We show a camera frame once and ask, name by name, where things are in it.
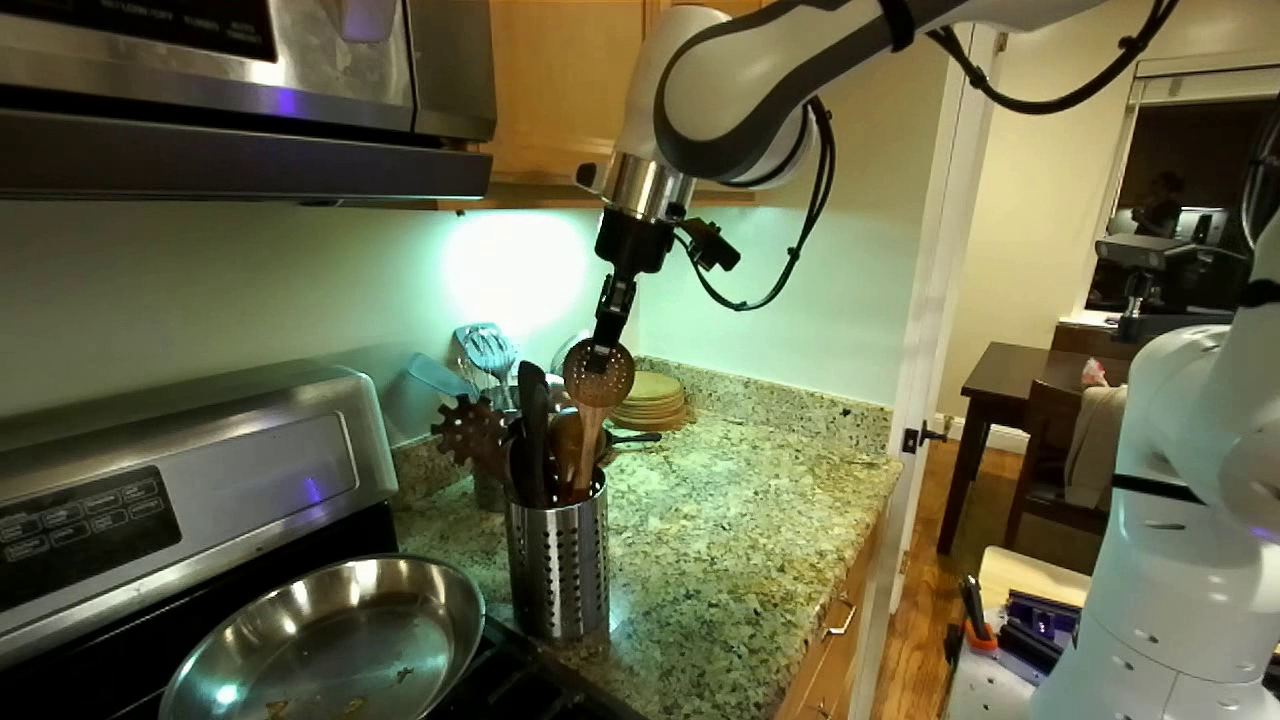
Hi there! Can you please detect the perforated steel utensil holder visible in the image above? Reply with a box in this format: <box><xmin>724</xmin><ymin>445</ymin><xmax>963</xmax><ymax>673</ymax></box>
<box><xmin>507</xmin><ymin>497</ymin><xmax>607</xmax><ymax>642</ymax></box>

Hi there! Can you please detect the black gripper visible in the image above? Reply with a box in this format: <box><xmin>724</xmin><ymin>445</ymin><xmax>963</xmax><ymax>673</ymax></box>
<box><xmin>594</xmin><ymin>209</ymin><xmax>674</xmax><ymax>347</ymax></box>

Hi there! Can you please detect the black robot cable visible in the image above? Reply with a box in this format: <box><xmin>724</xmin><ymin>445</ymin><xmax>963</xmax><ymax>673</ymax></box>
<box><xmin>674</xmin><ymin>0</ymin><xmax>1184</xmax><ymax>317</ymax></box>

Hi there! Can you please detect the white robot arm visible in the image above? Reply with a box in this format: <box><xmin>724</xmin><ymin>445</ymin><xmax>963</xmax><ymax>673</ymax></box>
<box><xmin>594</xmin><ymin>0</ymin><xmax>1280</xmax><ymax>720</ymax></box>

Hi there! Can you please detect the stainless steel microwave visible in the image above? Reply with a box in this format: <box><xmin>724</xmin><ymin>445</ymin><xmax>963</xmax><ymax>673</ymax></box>
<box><xmin>0</xmin><ymin>0</ymin><xmax>497</xmax><ymax>202</ymax></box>

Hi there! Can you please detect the stainless steel frying pan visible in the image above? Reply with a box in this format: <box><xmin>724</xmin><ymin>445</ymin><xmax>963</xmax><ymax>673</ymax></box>
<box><xmin>161</xmin><ymin>554</ymin><xmax>485</xmax><ymax>720</ymax></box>

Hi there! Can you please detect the dark wooden table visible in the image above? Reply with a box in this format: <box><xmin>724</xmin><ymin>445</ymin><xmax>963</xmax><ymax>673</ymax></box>
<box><xmin>936</xmin><ymin>340</ymin><xmax>1106</xmax><ymax>554</ymax></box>

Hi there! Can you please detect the stainless steel stove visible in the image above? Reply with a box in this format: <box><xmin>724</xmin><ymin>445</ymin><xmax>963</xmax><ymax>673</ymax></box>
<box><xmin>0</xmin><ymin>364</ymin><xmax>639</xmax><ymax>720</ymax></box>

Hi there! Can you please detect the slotted metal spatula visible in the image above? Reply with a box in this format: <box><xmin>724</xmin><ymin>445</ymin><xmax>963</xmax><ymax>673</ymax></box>
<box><xmin>451</xmin><ymin>320</ymin><xmax>516</xmax><ymax>379</ymax></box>

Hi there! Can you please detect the wooden lower cabinet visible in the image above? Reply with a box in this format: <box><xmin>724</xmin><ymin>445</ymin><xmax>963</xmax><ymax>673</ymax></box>
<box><xmin>775</xmin><ymin>519</ymin><xmax>896</xmax><ymax>720</ymax></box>

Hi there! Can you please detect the wooden pasta spoon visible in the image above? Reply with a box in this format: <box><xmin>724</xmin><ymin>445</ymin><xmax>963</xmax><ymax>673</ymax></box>
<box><xmin>431</xmin><ymin>395</ymin><xmax>507</xmax><ymax>482</ymax></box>

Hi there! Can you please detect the black spatula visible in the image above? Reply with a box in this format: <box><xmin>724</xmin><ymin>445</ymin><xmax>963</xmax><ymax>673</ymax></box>
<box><xmin>516</xmin><ymin>360</ymin><xmax>548</xmax><ymax>507</ymax></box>

